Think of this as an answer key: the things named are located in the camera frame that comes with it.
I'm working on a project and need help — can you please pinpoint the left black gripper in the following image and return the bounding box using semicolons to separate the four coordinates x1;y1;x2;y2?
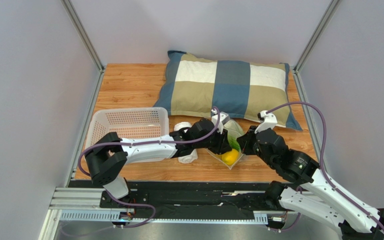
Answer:
193;124;233;155

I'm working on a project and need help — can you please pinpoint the clear zip top bag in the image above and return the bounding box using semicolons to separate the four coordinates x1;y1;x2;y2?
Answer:
207;117;245;170

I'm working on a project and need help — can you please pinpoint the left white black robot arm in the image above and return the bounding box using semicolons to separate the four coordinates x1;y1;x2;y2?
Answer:
82;118;232;200

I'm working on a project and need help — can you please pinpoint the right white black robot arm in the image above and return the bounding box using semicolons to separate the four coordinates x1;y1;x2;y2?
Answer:
237;126;384;240

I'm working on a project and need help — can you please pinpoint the yellow fake lemon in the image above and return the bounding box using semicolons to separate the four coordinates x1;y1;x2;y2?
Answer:
221;149;240;166

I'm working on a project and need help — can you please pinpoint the green white fake cabbage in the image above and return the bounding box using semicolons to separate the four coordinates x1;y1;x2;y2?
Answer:
223;119;245;153

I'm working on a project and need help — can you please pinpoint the rolled white towel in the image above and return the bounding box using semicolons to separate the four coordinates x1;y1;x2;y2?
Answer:
173;122;198;164

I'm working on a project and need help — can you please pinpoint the checkered blue beige pillow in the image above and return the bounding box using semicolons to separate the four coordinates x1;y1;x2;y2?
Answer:
154;50;290;122

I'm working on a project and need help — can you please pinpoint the white perforated plastic basket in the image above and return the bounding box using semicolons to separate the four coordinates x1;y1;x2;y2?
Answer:
85;107;176;164

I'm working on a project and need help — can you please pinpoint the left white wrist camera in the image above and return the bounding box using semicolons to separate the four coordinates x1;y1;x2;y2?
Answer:
211;109;231;133

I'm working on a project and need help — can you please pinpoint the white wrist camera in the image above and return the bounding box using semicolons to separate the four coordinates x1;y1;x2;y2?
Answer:
211;109;231;133
254;110;278;134

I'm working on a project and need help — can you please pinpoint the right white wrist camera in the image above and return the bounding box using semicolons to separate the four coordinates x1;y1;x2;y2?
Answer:
254;110;278;134

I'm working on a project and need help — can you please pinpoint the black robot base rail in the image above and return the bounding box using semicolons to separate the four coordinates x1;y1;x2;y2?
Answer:
58;179;333;231

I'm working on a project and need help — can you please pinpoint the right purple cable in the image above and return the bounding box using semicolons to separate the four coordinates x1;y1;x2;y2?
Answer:
265;101;384;240

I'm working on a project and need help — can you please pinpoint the purple cable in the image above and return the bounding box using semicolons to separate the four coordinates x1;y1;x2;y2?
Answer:
265;101;384;240
77;105;221;229

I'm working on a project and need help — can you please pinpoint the right aluminium frame post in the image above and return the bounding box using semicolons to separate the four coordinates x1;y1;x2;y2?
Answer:
293;0;342;167

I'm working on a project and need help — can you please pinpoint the aluminium frame post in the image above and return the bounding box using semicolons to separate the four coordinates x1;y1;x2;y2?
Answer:
293;0;342;167
61;0;106;72

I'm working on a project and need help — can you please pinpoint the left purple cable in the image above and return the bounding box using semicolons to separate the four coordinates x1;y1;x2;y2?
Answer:
77;105;221;229

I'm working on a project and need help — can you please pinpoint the left aluminium frame post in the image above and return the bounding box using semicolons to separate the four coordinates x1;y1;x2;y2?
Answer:
61;0;106;72

